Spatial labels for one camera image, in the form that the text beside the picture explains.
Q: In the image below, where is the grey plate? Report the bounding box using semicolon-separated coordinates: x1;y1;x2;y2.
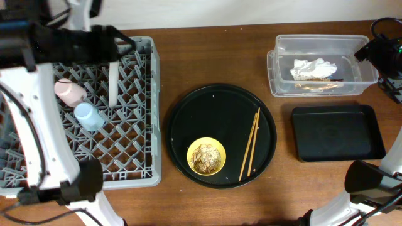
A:
109;61;119;107

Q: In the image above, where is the pink cup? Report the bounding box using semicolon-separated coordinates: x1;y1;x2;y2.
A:
53;78;87;108

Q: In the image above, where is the white napkin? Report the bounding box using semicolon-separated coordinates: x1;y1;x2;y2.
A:
290;58;337;81

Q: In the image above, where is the light blue cup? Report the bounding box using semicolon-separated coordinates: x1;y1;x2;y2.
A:
73;102;105;132

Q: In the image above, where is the gold foil wrapper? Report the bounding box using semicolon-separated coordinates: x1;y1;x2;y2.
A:
295;78;344;92

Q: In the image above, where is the yellow bowl with food scraps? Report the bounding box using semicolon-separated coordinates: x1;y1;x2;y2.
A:
187;137;227;176

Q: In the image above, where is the wooden chopstick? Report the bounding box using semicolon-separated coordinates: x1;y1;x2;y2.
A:
247;108;261;177
238;113;258;182

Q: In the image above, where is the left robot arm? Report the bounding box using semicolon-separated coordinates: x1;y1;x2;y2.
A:
1;1;125;225

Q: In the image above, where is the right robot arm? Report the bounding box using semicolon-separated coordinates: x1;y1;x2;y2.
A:
294;32;401;225

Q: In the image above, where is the grey dishwasher rack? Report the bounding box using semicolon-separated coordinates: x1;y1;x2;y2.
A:
1;36;161;196

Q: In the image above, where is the clear plastic bin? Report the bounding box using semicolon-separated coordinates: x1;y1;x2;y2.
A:
267;35;379;97

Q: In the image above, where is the black rectangular tray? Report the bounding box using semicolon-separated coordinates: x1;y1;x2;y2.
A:
291;105;386;162

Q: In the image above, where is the round black tray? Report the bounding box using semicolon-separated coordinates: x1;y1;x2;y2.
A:
165;84;277;189

